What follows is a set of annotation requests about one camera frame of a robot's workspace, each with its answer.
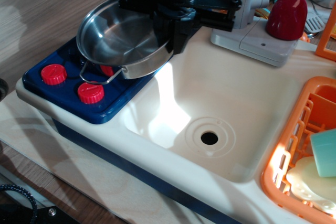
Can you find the teal plastic cup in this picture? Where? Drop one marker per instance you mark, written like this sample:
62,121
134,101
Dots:
323,147

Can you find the orange dish rack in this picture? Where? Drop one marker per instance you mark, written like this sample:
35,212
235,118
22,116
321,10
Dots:
314,112

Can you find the stainless steel pan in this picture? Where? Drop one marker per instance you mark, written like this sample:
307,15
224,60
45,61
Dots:
122,39

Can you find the dark red plastic cup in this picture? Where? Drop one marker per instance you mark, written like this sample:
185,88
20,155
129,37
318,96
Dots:
287,19

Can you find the red stove knob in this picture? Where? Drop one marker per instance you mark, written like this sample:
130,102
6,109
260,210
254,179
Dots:
90,93
53,74

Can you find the blue toy stove top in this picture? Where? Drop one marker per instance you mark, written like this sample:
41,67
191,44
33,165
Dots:
117,93

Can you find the cream toy sink unit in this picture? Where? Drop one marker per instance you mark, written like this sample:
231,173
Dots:
203,128

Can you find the grey slotted spatula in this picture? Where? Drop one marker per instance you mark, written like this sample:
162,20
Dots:
313,25

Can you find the black mount plate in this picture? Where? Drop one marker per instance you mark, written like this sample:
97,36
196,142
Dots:
11,213

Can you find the red stove knob right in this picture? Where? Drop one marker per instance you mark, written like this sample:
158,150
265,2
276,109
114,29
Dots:
90,93

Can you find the grey toy faucet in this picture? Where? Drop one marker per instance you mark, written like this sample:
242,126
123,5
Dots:
249,36

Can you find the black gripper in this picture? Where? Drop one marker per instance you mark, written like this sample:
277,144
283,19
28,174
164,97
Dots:
217,14

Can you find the orange plastic frame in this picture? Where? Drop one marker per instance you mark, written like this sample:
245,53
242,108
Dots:
321,49

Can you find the pale yellow plastic plate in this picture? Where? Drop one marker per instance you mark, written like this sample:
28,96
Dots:
306,184

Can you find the red stove knob left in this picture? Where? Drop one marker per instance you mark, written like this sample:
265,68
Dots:
53,74

